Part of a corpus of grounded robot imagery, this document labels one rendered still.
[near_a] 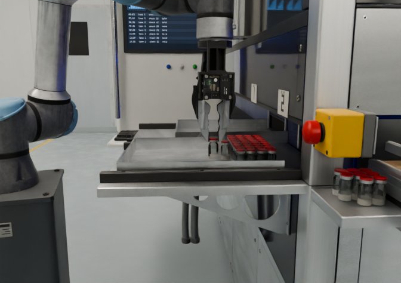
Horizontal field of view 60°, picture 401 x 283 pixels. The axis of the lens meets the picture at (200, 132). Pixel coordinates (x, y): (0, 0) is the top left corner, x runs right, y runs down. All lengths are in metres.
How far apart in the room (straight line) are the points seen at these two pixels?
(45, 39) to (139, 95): 0.70
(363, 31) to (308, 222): 0.36
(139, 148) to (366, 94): 0.58
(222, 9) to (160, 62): 0.95
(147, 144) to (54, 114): 0.28
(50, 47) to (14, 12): 5.79
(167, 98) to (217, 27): 0.97
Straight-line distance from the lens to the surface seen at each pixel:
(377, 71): 0.71
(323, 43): 0.67
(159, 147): 0.96
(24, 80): 6.75
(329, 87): 0.67
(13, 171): 1.02
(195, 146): 0.96
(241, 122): 1.31
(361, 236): 0.78
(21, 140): 1.02
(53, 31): 1.04
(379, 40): 0.71
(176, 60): 1.63
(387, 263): 0.84
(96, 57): 6.34
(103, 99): 6.34
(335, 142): 0.59
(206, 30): 0.71
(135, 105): 1.66
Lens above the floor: 1.10
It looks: 10 degrees down
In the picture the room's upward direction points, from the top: straight up
